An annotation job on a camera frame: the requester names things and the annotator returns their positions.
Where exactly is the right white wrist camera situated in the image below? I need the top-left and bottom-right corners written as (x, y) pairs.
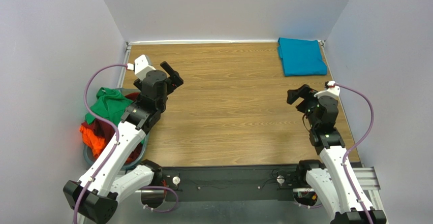
top-left (314, 81), bottom-right (341, 99)

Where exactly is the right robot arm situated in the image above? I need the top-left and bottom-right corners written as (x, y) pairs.
top-left (287, 81), bottom-right (387, 223)

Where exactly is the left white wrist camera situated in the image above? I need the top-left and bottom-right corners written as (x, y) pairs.
top-left (127, 54), bottom-right (156, 80)

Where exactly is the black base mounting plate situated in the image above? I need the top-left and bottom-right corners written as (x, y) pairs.
top-left (135, 164), bottom-right (363, 202)

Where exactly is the orange t shirt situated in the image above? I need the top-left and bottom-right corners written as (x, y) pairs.
top-left (79, 119), bottom-right (115, 158)

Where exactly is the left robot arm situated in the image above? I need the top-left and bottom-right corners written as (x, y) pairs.
top-left (63, 61), bottom-right (183, 223)

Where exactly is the green t shirt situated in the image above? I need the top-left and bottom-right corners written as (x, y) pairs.
top-left (90, 87), bottom-right (133, 125)

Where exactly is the aluminium rail frame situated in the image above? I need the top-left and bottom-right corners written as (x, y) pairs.
top-left (354, 167), bottom-right (385, 211)

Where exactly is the folded blue t shirt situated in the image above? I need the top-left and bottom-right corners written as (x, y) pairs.
top-left (277, 38), bottom-right (328, 77)

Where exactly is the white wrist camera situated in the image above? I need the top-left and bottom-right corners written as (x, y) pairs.
top-left (314, 81), bottom-right (341, 99)
top-left (127, 54), bottom-right (156, 80)

